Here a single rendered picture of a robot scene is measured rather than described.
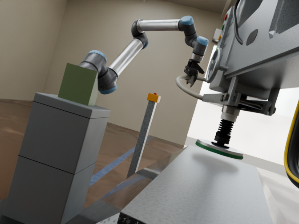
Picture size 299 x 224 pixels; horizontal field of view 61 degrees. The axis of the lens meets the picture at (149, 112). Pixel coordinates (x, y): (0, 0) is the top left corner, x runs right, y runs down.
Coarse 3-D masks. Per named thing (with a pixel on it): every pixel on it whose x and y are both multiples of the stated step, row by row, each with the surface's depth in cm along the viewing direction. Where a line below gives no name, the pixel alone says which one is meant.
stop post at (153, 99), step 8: (152, 96) 275; (160, 96) 282; (152, 104) 277; (152, 112) 277; (144, 120) 278; (144, 128) 278; (144, 136) 278; (136, 144) 280; (144, 144) 283; (136, 152) 280; (136, 160) 279; (136, 168) 280; (128, 176) 281
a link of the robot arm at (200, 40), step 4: (200, 36) 187; (196, 40) 186; (200, 40) 182; (204, 40) 182; (208, 40) 184; (192, 44) 190; (196, 44) 185; (200, 44) 183; (204, 44) 183; (196, 48) 186; (200, 48) 184; (204, 48) 185; (196, 52) 186; (200, 52) 185; (204, 52) 187
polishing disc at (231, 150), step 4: (200, 140) 113; (204, 140) 118; (208, 140) 124; (204, 144) 110; (208, 144) 109; (212, 144) 110; (216, 148) 107; (220, 148) 106; (224, 148) 108; (228, 148) 113; (232, 148) 119; (228, 152) 106; (232, 152) 106; (236, 152) 107; (240, 152) 111
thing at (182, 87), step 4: (180, 76) 187; (184, 76) 192; (188, 76) 195; (176, 80) 178; (200, 80) 202; (204, 80) 201; (180, 84) 170; (180, 88) 170; (184, 88) 166; (188, 92) 164; (192, 92) 162; (196, 96) 161; (200, 96) 160
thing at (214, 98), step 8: (208, 96) 143; (216, 96) 124; (224, 96) 96; (240, 96) 92; (216, 104) 146; (224, 104) 110; (232, 104) 95; (248, 104) 95; (256, 104) 95; (264, 104) 94; (256, 112) 99; (264, 112) 92
